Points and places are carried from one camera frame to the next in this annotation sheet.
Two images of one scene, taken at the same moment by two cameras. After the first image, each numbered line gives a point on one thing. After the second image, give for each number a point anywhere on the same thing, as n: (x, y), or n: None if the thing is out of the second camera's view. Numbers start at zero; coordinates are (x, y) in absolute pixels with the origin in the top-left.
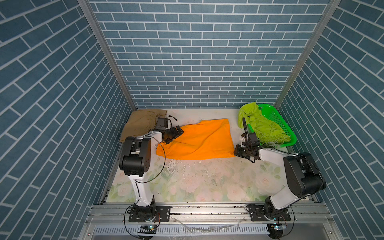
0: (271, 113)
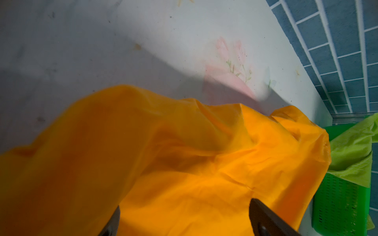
0: (342, 205)
